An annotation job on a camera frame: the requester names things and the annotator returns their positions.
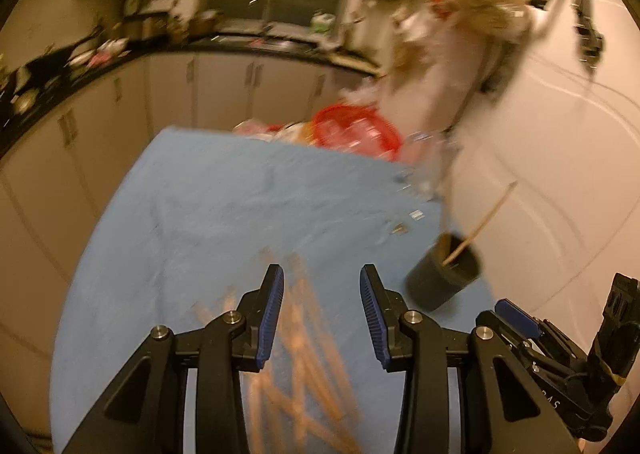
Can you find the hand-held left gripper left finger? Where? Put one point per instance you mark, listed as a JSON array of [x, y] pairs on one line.
[[270, 314]]

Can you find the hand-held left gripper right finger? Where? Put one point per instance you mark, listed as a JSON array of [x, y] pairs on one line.
[[372, 314]]

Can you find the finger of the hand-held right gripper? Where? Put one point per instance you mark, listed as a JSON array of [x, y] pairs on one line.
[[517, 314]]

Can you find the bunch of wooden chopsticks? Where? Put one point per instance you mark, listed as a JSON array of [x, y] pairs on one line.
[[305, 376]]

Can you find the black chopstick holder cup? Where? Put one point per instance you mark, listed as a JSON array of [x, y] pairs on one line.
[[440, 284]]

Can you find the long wooden chopstick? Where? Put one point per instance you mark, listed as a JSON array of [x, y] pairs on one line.
[[487, 219]]

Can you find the small metal clip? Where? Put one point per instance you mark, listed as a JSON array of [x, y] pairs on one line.
[[399, 229], [417, 215]]

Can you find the blue table cloth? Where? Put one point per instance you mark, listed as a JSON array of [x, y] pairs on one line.
[[200, 214]]

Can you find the red plastic basket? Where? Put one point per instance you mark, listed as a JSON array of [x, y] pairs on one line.
[[350, 128]]

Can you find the pink plastic bag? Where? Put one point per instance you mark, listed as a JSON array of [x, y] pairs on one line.
[[255, 127]]

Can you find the beige lower kitchen cabinets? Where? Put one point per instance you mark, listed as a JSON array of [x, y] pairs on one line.
[[100, 123]]

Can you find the black kitchen countertop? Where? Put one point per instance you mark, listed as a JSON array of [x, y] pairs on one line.
[[225, 41]]

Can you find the green detergent bottle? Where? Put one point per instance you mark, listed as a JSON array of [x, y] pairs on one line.
[[322, 22]]

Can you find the clear bag of dried food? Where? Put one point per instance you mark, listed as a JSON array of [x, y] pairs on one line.
[[480, 3]]

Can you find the round wall clock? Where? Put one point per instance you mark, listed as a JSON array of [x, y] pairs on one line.
[[132, 3]]

